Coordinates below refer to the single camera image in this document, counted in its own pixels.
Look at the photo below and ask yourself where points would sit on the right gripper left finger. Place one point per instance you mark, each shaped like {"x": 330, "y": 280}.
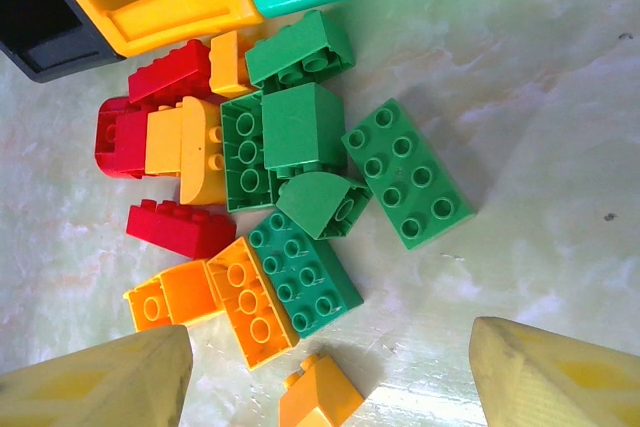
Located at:
{"x": 100, "y": 387}

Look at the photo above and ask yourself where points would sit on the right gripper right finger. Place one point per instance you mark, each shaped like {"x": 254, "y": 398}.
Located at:
{"x": 560, "y": 387}

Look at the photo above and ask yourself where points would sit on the small yellow lego brick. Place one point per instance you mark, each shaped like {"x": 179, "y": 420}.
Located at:
{"x": 185, "y": 292}
{"x": 227, "y": 64}
{"x": 320, "y": 392}
{"x": 162, "y": 142}

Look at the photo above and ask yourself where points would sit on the long green lego brick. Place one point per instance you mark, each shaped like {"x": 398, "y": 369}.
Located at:
{"x": 235, "y": 182}
{"x": 405, "y": 182}
{"x": 310, "y": 287}

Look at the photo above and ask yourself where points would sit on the yellow curved lego brick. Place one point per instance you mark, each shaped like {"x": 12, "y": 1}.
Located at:
{"x": 197, "y": 157}

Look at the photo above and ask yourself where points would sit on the green curved lego brick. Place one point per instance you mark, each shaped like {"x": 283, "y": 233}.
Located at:
{"x": 310, "y": 197}

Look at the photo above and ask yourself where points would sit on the long red lego brick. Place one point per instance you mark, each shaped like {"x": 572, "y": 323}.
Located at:
{"x": 180, "y": 232}
{"x": 170, "y": 72}

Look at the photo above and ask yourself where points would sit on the long yellow lego brick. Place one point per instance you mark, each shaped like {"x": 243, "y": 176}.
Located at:
{"x": 250, "y": 302}

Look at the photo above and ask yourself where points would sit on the short red lego brick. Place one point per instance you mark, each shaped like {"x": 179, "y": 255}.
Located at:
{"x": 127, "y": 142}

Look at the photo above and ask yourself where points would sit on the black plastic bin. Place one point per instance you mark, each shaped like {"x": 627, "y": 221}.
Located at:
{"x": 55, "y": 52}

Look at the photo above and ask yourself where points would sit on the yellow plastic bin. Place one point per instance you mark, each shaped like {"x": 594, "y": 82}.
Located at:
{"x": 165, "y": 22}

